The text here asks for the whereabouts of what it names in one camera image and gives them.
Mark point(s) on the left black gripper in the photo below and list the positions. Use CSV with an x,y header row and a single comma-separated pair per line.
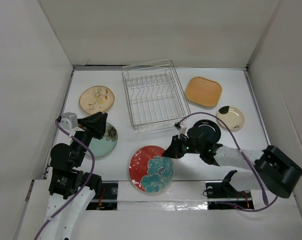
x,y
94,124

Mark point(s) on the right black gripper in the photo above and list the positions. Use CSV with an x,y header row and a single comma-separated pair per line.
x,y
173,150

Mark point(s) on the red teal flower plate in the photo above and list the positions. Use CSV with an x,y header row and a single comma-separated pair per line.
x,y
150,171

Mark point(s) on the black round plate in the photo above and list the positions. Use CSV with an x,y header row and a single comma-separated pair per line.
x,y
207,130

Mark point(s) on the woven bamboo square tray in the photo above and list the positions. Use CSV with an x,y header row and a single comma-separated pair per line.
x,y
203,91

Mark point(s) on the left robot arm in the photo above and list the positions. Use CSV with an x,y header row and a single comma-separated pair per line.
x,y
70,189

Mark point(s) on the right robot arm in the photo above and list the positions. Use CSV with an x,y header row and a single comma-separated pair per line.
x,y
267,169

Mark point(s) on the light green flower plate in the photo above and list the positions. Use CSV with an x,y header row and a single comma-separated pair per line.
x,y
101,147

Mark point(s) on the beige bird pattern plate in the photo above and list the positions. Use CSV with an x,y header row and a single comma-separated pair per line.
x,y
96,99

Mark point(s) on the cream plate black spot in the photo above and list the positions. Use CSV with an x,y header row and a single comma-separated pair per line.
x,y
232,117

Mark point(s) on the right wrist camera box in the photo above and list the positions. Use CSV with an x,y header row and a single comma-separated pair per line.
x,y
181,128

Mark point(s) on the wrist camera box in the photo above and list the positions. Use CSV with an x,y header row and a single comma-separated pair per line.
x,y
181,128
68,121

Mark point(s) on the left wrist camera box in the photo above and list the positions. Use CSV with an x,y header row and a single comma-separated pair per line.
x,y
68,121

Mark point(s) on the metal wire dish rack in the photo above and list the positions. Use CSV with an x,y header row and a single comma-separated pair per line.
x,y
154,95

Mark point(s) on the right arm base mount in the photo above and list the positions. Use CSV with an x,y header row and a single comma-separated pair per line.
x,y
226,198

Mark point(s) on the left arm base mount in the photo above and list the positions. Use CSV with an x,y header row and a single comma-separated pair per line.
x,y
107,199

